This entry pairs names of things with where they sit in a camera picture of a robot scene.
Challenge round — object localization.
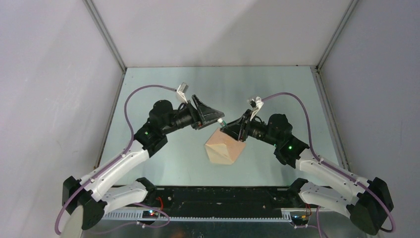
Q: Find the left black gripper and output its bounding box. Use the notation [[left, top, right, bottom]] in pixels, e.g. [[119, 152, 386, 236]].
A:
[[162, 95, 224, 135]]

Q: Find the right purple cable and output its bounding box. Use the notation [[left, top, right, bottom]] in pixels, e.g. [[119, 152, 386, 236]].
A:
[[261, 92, 397, 238]]

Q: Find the purple cable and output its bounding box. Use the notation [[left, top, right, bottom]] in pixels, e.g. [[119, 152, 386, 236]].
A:
[[54, 84, 178, 236], [261, 92, 397, 238]]

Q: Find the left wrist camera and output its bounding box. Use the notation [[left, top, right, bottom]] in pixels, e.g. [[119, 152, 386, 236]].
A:
[[176, 82, 189, 104]]

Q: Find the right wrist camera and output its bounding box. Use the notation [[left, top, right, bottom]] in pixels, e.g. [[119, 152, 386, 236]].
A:
[[248, 96, 264, 120]]

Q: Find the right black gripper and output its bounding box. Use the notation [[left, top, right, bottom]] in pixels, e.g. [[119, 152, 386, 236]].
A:
[[221, 109, 280, 147]]

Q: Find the tan paper envelope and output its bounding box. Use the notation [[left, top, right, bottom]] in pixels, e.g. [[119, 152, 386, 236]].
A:
[[205, 128, 246, 165]]

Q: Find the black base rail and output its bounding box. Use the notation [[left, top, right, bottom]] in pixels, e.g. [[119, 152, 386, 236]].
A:
[[143, 186, 306, 219]]

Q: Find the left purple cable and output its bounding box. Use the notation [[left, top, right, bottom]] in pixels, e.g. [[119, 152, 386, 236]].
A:
[[54, 84, 178, 236]]

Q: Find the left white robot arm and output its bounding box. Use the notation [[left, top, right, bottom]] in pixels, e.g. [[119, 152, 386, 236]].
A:
[[62, 95, 225, 231]]

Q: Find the white green glue stick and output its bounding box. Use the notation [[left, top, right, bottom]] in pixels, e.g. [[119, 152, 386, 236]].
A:
[[217, 118, 227, 127]]

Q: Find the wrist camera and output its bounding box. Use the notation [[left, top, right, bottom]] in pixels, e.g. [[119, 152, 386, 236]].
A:
[[248, 96, 264, 120], [176, 82, 189, 104]]

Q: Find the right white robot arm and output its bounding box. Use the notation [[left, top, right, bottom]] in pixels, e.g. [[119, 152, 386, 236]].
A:
[[221, 110, 394, 236]]

